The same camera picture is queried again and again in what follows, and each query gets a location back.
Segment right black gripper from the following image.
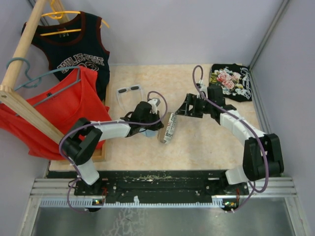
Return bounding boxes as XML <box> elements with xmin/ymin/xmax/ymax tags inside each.
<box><xmin>175</xmin><ymin>94</ymin><xmax>213</xmax><ymax>118</ymax></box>

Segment light blue cleaning cloth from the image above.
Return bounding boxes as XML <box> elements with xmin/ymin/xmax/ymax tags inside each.
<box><xmin>144</xmin><ymin>130</ymin><xmax>158</xmax><ymax>138</ymax></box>

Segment white frame sunglasses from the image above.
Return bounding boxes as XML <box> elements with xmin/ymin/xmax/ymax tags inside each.
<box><xmin>116</xmin><ymin>84</ymin><xmax>144</xmax><ymax>111</ymax></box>

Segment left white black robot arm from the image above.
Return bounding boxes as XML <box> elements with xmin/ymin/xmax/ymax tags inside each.
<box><xmin>59</xmin><ymin>98</ymin><xmax>164</xmax><ymax>195</ymax></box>

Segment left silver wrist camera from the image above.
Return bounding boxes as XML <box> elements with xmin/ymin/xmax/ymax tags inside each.
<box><xmin>147</xmin><ymin>98</ymin><xmax>160</xmax><ymax>114</ymax></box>

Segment wooden clothes rack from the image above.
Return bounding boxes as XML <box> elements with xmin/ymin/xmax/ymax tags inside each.
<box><xmin>0</xmin><ymin>0</ymin><xmax>108</xmax><ymax>164</ymax></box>

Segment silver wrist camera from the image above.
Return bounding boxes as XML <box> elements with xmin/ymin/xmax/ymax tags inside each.
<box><xmin>196</xmin><ymin>83</ymin><xmax>207</xmax><ymax>99</ymax></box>
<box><xmin>147</xmin><ymin>98</ymin><xmax>160</xmax><ymax>114</ymax></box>

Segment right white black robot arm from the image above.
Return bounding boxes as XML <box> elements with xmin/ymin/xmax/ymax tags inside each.
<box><xmin>176</xmin><ymin>86</ymin><xmax>284</xmax><ymax>195</ymax></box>

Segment yellow clothes hanger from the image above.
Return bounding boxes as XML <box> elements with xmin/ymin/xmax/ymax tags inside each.
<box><xmin>35</xmin><ymin>11</ymin><xmax>110</xmax><ymax>41</ymax></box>

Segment blue grey clothes hanger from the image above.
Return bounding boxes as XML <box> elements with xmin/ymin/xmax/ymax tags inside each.
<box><xmin>6</xmin><ymin>57</ymin><xmax>81</xmax><ymax>108</ymax></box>

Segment newspaper print glasses case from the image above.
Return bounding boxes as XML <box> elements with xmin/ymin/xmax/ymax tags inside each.
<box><xmin>157</xmin><ymin>112</ymin><xmax>177</xmax><ymax>144</ymax></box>

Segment black floral folded shirt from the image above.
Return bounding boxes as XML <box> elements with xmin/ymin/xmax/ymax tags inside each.
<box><xmin>209</xmin><ymin>63</ymin><xmax>252</xmax><ymax>102</ymax></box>

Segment red tank top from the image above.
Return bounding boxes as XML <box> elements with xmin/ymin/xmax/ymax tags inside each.
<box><xmin>0</xmin><ymin>67</ymin><xmax>111</xmax><ymax>160</ymax></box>

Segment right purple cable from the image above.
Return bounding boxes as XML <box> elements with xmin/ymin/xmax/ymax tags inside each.
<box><xmin>192</xmin><ymin>64</ymin><xmax>270</xmax><ymax>213</ymax></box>

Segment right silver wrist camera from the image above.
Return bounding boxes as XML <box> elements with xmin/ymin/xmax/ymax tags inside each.
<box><xmin>196</xmin><ymin>83</ymin><xmax>207</xmax><ymax>99</ymax></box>

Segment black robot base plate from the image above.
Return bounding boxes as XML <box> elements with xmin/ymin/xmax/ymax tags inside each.
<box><xmin>47</xmin><ymin>170</ymin><xmax>251</xmax><ymax>205</ymax></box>

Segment navy basketball tank top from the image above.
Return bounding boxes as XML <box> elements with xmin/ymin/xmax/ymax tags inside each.
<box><xmin>31</xmin><ymin>11</ymin><xmax>110</xmax><ymax>100</ymax></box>

